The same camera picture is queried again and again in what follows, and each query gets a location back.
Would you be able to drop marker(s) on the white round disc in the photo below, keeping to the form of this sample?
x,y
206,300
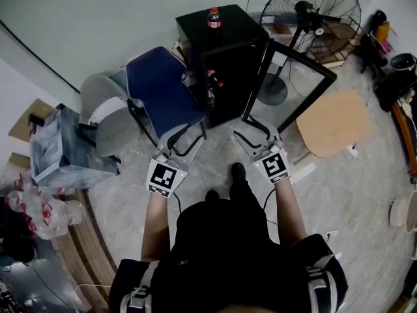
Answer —
x,y
399,212

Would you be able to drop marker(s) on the black stand with bags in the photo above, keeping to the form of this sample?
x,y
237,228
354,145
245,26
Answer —
x,y
371,51

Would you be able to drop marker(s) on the black round bag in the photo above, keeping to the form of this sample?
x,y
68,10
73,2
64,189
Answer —
x,y
18,249

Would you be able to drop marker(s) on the black bin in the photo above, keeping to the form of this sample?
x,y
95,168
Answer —
x,y
404,62

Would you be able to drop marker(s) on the curved wooden plank platform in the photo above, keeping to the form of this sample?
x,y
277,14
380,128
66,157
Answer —
x,y
84,249

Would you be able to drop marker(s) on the white power strip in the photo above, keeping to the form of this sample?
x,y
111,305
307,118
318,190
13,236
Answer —
x,y
352,151

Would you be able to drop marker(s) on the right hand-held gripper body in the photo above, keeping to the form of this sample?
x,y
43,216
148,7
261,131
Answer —
x,y
273,166

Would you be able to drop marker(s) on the blue chair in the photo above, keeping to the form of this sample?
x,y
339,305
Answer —
x,y
163,90

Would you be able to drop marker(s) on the beige round bowl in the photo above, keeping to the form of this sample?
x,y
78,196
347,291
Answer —
x,y
412,214

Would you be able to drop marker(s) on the beige wooden shelf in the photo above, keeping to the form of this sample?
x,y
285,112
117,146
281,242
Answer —
x,y
26,122

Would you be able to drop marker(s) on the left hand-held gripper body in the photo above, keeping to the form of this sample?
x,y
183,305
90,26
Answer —
x,y
163,176

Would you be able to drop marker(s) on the person's body in black clothes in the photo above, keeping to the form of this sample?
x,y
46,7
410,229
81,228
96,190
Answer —
x,y
221,256

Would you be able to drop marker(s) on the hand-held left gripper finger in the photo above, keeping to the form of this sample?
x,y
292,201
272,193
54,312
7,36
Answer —
x,y
164,139
190,156

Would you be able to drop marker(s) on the wooden rack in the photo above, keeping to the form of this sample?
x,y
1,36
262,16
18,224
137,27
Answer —
x,y
339,34

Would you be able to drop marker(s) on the black bag pile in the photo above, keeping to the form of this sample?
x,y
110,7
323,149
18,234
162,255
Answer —
x,y
397,90

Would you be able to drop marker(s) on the black standing fan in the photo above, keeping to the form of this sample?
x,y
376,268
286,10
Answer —
x,y
306,10

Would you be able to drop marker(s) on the bag of clear plastic bottles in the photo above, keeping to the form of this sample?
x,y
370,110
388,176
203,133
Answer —
x,y
45,210

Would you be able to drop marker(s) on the person's left forearm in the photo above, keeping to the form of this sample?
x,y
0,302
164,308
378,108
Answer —
x,y
156,227

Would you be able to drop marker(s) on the person's black shoe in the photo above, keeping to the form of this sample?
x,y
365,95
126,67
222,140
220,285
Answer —
x,y
238,171
212,195

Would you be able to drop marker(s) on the grey chair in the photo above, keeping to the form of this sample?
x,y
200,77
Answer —
x,y
110,122

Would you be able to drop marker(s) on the black mini fridge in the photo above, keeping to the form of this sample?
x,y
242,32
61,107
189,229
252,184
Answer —
x,y
234,24

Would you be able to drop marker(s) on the light wooden low table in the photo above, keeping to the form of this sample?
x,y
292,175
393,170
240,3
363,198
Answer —
x,y
332,122

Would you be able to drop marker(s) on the person's right forearm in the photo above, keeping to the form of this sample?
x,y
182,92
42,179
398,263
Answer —
x,y
290,214

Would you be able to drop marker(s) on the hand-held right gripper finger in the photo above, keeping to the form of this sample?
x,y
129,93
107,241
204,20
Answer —
x,y
268,129
246,147

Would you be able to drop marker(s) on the person's left black shoe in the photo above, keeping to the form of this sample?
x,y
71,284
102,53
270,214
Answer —
x,y
212,195

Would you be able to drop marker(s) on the clear plastic storage box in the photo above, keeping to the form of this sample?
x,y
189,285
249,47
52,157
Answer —
x,y
280,28

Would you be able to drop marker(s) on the beige cloth bag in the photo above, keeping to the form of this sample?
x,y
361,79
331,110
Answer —
x,y
177,49

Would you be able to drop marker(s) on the person's right black shoe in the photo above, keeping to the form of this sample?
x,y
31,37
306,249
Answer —
x,y
238,171

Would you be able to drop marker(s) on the glossy grey side table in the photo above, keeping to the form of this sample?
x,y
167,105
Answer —
x,y
81,148

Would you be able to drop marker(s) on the orange long board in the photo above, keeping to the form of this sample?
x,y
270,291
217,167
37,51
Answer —
x,y
407,135

